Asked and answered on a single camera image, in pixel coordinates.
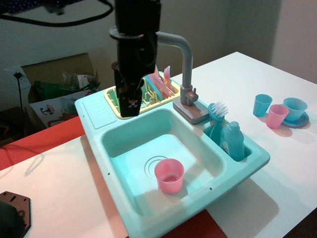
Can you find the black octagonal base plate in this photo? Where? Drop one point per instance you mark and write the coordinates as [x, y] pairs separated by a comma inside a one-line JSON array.
[[15, 215]]

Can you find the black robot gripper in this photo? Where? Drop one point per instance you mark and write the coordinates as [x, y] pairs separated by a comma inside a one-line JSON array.
[[136, 25]]

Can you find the pink and blue toy plates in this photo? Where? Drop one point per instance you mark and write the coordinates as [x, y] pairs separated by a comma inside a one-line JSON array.
[[161, 84]]

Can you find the blue soap bottle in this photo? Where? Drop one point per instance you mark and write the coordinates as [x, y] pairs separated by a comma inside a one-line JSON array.
[[232, 141]]

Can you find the pink cup on table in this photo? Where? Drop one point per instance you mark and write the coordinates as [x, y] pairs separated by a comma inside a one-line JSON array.
[[277, 114]]

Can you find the blue bowl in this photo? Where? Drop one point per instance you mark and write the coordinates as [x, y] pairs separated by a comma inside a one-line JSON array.
[[296, 108]]

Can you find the wall outlet with plug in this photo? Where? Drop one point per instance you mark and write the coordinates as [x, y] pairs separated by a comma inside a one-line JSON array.
[[18, 77]]

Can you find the pink cup in sink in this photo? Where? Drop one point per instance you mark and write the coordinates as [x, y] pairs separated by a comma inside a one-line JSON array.
[[169, 174]]

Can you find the blue saucer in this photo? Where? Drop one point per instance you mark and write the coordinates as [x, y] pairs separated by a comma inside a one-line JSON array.
[[302, 121]]

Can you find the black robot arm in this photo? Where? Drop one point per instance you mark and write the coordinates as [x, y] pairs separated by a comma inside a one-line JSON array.
[[32, 31]]

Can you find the grey toy faucet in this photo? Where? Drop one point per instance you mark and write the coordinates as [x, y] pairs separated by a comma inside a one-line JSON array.
[[188, 104]]

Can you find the blue dish brush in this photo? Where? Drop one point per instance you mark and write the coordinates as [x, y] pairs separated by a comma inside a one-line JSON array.
[[217, 112]]

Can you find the blue cup on table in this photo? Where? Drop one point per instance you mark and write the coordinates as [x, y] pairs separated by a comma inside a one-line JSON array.
[[261, 105]]

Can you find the cardboard box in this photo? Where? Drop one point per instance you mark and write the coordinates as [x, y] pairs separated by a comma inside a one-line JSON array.
[[55, 86]]

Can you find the yellow dish rack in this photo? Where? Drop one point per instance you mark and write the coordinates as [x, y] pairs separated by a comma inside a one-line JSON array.
[[149, 100]]

